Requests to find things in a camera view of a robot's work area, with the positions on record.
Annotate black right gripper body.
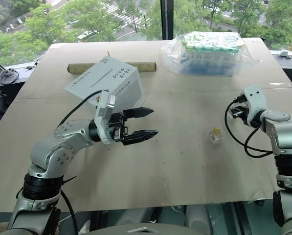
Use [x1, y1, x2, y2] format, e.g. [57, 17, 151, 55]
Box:
[230, 101, 251, 126]

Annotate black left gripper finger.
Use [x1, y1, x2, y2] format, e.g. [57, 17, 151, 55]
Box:
[120, 130, 159, 147]
[122, 106, 154, 121]

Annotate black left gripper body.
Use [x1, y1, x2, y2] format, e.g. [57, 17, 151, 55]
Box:
[107, 111, 131, 143]

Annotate white box with slot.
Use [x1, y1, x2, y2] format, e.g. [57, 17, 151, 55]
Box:
[63, 55, 147, 111]

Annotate brown cardboard table cover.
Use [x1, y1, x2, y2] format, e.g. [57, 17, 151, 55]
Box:
[0, 36, 292, 212]

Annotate olive green rolled mat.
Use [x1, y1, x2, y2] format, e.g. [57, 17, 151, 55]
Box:
[67, 61, 157, 74]

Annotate plastic bag of bottles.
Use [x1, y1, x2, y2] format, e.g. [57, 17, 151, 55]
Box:
[160, 31, 255, 77]

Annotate pale grey rounded shape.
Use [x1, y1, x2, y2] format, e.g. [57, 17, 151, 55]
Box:
[184, 205, 214, 234]

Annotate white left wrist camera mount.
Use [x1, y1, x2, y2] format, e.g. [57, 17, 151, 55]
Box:
[94, 90, 117, 145]

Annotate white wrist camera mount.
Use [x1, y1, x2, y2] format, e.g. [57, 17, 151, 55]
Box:
[242, 85, 269, 128]
[94, 90, 117, 145]

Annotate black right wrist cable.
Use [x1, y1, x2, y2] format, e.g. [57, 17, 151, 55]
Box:
[224, 96, 274, 158]

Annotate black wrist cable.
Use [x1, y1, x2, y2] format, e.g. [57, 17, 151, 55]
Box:
[58, 90, 104, 128]
[224, 96, 274, 158]

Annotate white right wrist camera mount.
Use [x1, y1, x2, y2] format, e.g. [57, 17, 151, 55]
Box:
[242, 85, 269, 128]

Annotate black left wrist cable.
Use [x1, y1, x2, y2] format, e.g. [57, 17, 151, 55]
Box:
[58, 90, 104, 128]

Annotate black window frame post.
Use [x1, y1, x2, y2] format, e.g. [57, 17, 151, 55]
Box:
[160, 0, 177, 41]

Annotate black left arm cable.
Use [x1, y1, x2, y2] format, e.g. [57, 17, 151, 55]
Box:
[59, 189, 80, 235]

